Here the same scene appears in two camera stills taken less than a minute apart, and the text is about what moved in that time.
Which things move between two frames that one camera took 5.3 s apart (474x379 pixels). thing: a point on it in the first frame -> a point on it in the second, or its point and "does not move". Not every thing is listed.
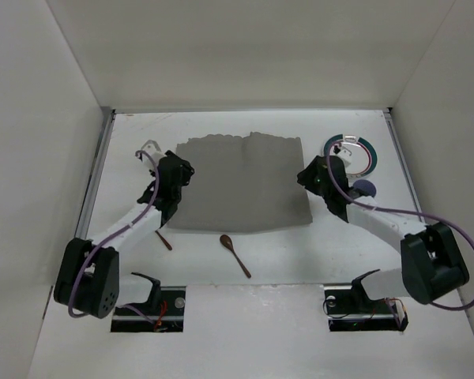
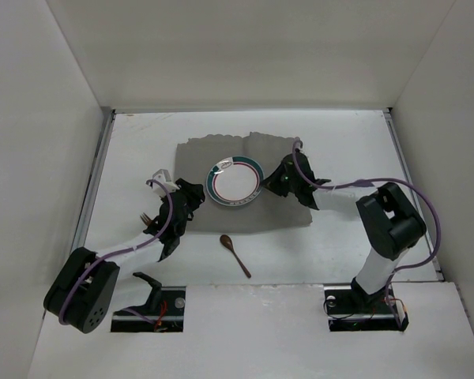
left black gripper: (182, 174) -> (190, 192)
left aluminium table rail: (85, 215) does not move
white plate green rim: (363, 155) -> (235, 181)
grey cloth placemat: (241, 182) does not move
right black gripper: (307, 178) -> (280, 182)
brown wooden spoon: (227, 241) does not move
